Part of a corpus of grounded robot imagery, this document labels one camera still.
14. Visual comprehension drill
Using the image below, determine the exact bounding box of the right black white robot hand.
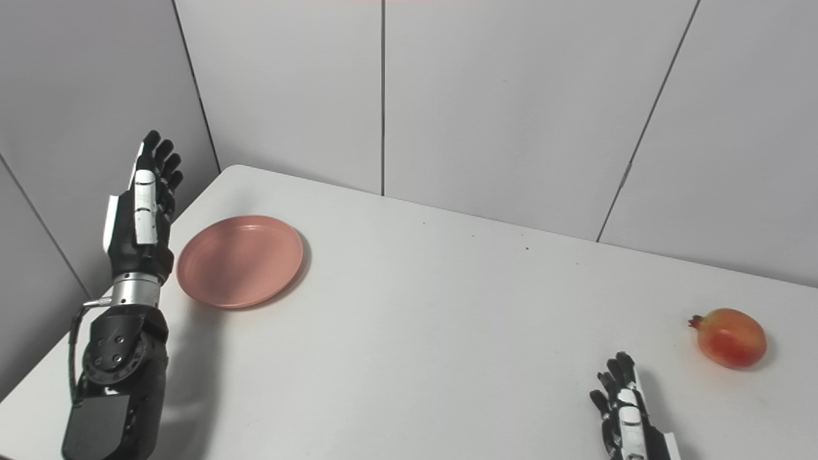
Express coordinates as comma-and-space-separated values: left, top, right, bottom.
589, 351, 682, 460

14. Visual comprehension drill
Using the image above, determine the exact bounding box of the red yellow pomegranate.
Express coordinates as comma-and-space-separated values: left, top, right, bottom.
688, 308, 768, 369

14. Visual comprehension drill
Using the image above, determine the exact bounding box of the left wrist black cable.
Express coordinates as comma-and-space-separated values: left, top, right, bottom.
67, 297, 113, 404

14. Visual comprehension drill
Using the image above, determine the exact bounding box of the pink round plate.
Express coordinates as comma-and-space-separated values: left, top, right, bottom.
176, 215, 305, 310

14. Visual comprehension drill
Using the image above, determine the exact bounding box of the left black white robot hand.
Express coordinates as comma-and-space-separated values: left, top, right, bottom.
102, 130, 185, 283

